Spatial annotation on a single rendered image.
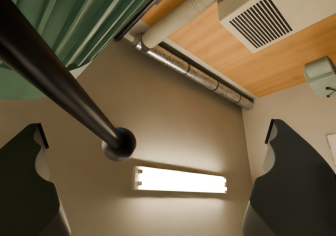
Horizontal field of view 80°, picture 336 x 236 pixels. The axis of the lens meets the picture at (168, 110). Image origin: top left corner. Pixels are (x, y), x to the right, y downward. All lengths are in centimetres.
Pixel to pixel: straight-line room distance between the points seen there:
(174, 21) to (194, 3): 21
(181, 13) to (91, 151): 124
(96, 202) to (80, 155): 34
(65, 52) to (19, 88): 8
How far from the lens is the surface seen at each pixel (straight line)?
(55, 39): 18
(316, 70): 216
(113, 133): 16
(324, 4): 179
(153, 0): 174
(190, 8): 169
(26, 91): 26
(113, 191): 167
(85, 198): 159
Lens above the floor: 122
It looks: 44 degrees up
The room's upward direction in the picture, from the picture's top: 113 degrees counter-clockwise
